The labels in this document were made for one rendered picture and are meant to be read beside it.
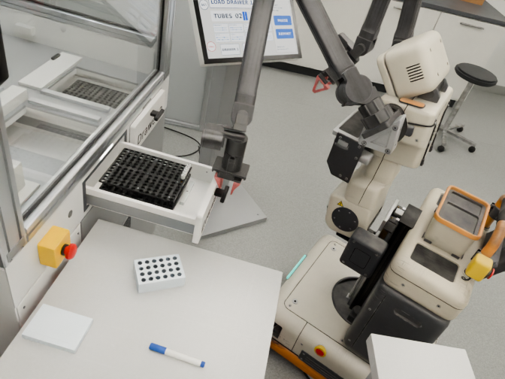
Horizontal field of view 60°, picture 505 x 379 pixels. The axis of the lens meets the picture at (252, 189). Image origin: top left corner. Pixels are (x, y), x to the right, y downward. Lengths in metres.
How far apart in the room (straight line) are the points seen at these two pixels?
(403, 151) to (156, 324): 0.91
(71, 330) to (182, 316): 0.26
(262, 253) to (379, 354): 1.26
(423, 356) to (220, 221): 1.45
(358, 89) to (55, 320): 0.96
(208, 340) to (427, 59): 0.96
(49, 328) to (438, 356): 1.00
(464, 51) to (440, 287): 3.35
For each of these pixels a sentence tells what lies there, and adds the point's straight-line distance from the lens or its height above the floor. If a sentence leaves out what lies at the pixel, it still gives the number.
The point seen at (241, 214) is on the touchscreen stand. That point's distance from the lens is 2.53.
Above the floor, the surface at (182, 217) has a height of 0.89.
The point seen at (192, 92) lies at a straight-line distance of 3.07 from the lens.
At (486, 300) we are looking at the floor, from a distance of 2.85.
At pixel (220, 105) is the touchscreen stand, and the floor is 0.68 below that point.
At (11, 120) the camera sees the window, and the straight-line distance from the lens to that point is 0.94.
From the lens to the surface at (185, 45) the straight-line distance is 2.94.
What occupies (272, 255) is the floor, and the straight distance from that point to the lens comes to 2.41.
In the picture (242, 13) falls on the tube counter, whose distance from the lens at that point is 2.04.
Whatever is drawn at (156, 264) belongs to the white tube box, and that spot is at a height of 0.80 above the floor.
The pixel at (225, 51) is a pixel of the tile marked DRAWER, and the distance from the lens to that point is 1.94.
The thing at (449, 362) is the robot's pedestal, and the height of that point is 0.76.
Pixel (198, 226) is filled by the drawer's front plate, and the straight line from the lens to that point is 1.20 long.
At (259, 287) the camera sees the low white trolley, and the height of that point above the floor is 0.76.
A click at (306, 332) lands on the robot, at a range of 1.84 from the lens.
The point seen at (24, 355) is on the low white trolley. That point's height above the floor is 0.76.
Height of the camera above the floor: 1.75
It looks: 39 degrees down
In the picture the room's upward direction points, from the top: 15 degrees clockwise
